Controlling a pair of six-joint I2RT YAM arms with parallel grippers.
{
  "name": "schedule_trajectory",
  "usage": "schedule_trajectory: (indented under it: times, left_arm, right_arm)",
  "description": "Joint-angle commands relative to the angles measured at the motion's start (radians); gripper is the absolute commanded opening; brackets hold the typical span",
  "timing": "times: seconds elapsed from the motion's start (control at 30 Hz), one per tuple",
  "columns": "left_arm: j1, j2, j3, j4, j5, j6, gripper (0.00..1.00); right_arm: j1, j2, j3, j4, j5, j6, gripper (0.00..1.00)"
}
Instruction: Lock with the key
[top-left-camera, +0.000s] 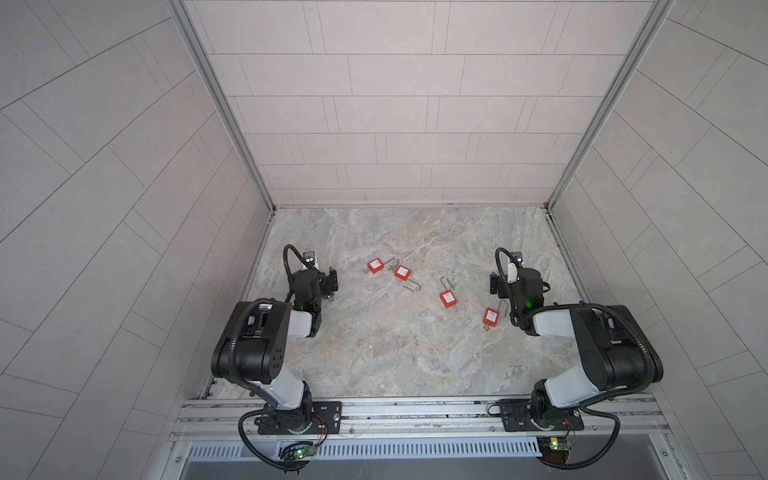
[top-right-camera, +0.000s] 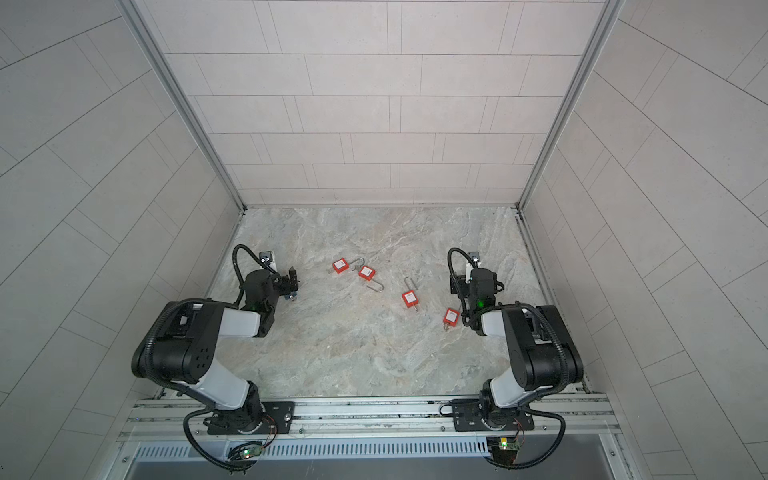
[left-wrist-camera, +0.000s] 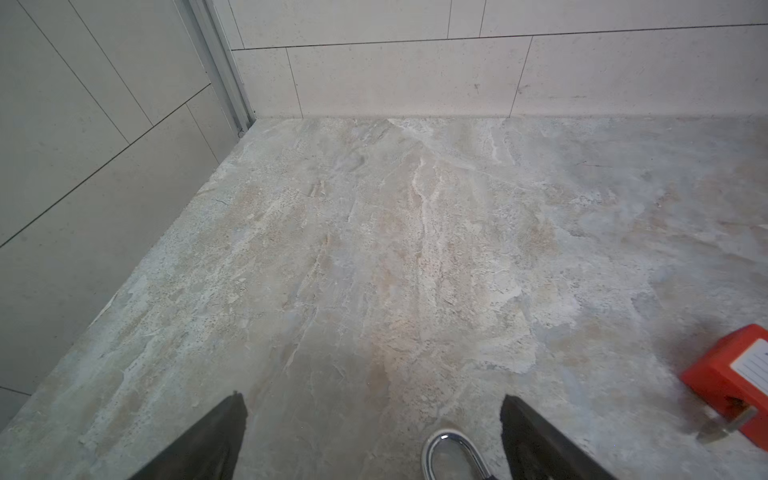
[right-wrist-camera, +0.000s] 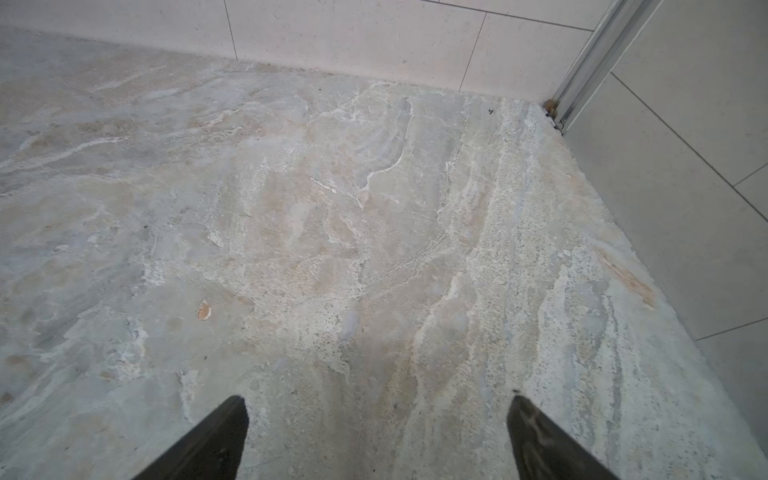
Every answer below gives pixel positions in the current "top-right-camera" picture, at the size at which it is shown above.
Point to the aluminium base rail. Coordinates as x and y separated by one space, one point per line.
431 416

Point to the green circuit board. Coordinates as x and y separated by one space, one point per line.
246 452
503 450

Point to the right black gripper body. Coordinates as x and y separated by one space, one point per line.
489 285

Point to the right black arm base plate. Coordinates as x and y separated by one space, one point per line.
476 415

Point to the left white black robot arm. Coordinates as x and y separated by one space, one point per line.
179 350

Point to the left green circuit board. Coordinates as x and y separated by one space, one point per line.
246 452

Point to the white slotted cable duct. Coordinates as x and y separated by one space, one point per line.
329 448

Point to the right green circuit board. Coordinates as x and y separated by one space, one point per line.
503 450

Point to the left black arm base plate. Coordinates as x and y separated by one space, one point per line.
270 418

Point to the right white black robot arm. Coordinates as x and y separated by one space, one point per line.
543 359

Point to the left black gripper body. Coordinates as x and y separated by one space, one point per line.
287 282

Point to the red padlock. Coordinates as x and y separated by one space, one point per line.
367 273
341 265
410 297
450 319

